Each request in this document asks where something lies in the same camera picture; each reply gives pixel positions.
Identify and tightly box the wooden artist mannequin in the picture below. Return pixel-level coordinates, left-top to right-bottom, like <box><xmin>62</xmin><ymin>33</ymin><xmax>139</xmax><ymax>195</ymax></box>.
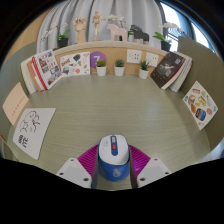
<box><xmin>91</xmin><ymin>10</ymin><xmax>107</xmax><ymax>42</ymax></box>

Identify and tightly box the pink wooden horse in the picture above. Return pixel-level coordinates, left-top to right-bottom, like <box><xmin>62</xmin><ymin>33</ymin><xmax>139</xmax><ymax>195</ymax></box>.
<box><xmin>106</xmin><ymin>23</ymin><xmax>129</xmax><ymax>43</ymax></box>

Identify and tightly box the green desk partition panel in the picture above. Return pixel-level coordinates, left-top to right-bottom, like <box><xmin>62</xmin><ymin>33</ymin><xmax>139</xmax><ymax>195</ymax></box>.
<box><xmin>176</xmin><ymin>35</ymin><xmax>224</xmax><ymax>151</ymax></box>
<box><xmin>0</xmin><ymin>41</ymin><xmax>38</xmax><ymax>158</ymax></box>

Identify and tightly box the colourful sticker board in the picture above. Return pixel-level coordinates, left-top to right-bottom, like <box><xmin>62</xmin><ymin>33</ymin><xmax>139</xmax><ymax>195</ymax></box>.
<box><xmin>182</xmin><ymin>80</ymin><xmax>219</xmax><ymax>131</ymax></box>

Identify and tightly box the white wall socket plate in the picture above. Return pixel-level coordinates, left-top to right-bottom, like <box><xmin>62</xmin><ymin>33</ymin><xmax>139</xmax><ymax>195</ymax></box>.
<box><xmin>126</xmin><ymin>48</ymin><xmax>143</xmax><ymax>65</ymax></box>
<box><xmin>145</xmin><ymin>51</ymin><xmax>160</xmax><ymax>68</ymax></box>

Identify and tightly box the grey curtain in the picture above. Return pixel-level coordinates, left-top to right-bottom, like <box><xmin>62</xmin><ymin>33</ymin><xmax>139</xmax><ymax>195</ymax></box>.
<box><xmin>36</xmin><ymin>0</ymin><xmax>166</xmax><ymax>54</ymax></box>

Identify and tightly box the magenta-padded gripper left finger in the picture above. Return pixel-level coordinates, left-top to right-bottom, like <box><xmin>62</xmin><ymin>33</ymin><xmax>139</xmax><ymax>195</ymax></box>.
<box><xmin>55</xmin><ymin>144</ymin><xmax>101</xmax><ymax>190</ymax></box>

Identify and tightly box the white mouse pad with drawing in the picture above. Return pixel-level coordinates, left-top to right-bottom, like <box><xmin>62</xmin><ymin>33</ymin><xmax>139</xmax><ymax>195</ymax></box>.
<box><xmin>12</xmin><ymin>107</ymin><xmax>57</xmax><ymax>161</ymax></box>

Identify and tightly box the white orchid in small pot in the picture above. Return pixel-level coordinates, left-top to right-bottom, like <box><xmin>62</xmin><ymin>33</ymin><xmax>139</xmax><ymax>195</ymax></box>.
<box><xmin>107</xmin><ymin>13</ymin><xmax>136</xmax><ymax>43</ymax></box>

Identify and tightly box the black book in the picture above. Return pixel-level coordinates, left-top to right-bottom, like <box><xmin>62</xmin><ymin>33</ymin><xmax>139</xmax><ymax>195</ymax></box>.
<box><xmin>150</xmin><ymin>51</ymin><xmax>186</xmax><ymax>90</ymax></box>

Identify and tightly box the beige booklet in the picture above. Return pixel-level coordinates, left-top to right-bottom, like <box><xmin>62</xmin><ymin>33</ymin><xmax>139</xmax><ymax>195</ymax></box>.
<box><xmin>2</xmin><ymin>81</ymin><xmax>30</xmax><ymax>127</ymax></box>

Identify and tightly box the round purple number sign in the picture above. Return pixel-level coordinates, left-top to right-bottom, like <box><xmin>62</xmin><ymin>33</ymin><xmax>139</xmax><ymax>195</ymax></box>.
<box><xmin>89</xmin><ymin>50</ymin><xmax>108</xmax><ymax>70</ymax></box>

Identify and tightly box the white orchid in black pot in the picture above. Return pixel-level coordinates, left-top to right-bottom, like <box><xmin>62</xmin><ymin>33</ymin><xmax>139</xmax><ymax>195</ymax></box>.
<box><xmin>40</xmin><ymin>22</ymin><xmax>71</xmax><ymax>49</ymax></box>
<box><xmin>152</xmin><ymin>21</ymin><xmax>184</xmax><ymax>53</ymax></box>

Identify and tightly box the black wooden horse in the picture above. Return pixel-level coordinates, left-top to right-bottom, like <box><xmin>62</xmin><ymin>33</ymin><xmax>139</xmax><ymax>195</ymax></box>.
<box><xmin>129</xmin><ymin>24</ymin><xmax>151</xmax><ymax>43</ymax></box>

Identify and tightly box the blue and white computer mouse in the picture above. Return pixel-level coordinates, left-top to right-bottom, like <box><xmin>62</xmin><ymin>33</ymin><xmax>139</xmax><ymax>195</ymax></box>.
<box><xmin>97</xmin><ymin>134</ymin><xmax>131</xmax><ymax>183</ymax></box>

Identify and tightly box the red-spined book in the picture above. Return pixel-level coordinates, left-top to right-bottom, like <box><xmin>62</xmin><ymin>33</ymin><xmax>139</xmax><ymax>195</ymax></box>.
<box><xmin>32</xmin><ymin>54</ymin><xmax>51</xmax><ymax>92</ymax></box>

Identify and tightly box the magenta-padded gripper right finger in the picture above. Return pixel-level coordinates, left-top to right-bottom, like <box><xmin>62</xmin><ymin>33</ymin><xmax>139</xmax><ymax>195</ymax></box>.
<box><xmin>128</xmin><ymin>144</ymin><xmax>172</xmax><ymax>189</ymax></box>

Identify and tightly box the dark-framed window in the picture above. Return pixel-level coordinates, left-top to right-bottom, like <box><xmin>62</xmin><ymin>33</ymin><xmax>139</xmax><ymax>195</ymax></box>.
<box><xmin>159</xmin><ymin>1</ymin><xmax>214</xmax><ymax>54</ymax></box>

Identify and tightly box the brown kraft notebook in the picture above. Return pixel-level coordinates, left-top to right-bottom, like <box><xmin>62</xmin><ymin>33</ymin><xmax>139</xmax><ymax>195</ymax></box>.
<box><xmin>26</xmin><ymin>58</ymin><xmax>44</xmax><ymax>93</ymax></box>

